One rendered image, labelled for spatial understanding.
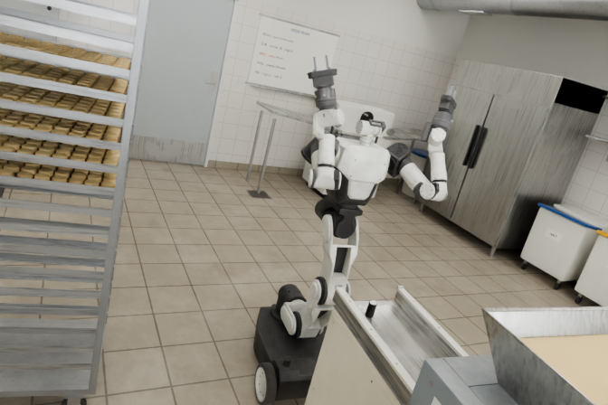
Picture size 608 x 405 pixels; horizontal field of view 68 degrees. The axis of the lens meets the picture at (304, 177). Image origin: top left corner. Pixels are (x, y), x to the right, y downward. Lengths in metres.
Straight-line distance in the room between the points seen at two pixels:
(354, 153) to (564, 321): 1.19
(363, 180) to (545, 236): 3.49
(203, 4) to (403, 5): 2.73
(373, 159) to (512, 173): 3.34
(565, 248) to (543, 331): 4.14
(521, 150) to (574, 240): 1.02
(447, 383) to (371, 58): 5.78
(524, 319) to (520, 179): 4.21
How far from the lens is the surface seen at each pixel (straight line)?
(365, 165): 2.14
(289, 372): 2.46
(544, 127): 5.28
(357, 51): 6.41
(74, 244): 2.45
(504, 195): 5.39
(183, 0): 5.54
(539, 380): 1.00
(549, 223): 5.38
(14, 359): 2.51
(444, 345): 1.77
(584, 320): 1.30
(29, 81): 1.81
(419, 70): 7.08
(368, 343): 1.63
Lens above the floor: 1.74
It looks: 16 degrees down
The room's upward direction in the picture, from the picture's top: 14 degrees clockwise
